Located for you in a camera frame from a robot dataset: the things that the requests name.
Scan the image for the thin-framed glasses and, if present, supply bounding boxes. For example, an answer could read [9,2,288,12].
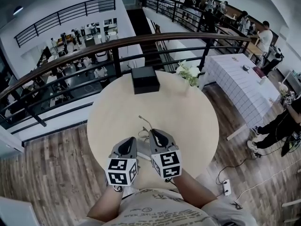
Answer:
[137,115,153,141]

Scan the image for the white cable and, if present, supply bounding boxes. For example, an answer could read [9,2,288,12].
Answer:
[234,162,301,202]

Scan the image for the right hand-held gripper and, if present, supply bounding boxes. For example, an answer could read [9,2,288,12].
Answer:
[148,129,183,179]

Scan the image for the white board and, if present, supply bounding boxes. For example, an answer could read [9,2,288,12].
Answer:
[0,196,34,226]

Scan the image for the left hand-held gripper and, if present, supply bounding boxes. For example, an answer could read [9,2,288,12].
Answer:
[105,137,138,187]

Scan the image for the white glasses case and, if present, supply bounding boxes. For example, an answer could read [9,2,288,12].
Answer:
[137,151,151,161]

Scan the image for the person's right forearm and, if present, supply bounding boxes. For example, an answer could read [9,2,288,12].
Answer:
[168,168,217,210]

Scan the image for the dark red box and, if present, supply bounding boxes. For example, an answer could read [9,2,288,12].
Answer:
[253,67,266,78]

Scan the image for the person's beige printed shirt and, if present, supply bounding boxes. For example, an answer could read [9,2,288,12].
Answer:
[101,187,259,226]

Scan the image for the person's left forearm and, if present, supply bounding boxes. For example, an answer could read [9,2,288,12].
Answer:
[86,184,126,222]

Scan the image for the black cable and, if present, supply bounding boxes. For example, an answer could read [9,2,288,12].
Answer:
[215,156,250,195]

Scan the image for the wood-topped black railing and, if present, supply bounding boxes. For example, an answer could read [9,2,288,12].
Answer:
[0,32,252,136]

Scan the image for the small white flower bunch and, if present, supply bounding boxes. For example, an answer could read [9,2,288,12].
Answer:
[278,81,289,97]

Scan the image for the white power strip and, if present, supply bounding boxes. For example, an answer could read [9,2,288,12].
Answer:
[222,178,231,196]

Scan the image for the table with white checked cloth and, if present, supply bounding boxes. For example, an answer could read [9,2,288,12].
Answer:
[201,53,281,129]

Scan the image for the white flower bouquet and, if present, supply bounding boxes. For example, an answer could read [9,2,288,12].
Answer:
[175,59,202,87]

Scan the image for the black box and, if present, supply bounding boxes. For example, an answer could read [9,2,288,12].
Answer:
[131,67,161,95]

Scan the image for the black metal railing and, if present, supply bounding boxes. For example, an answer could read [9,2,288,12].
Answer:
[14,0,116,48]

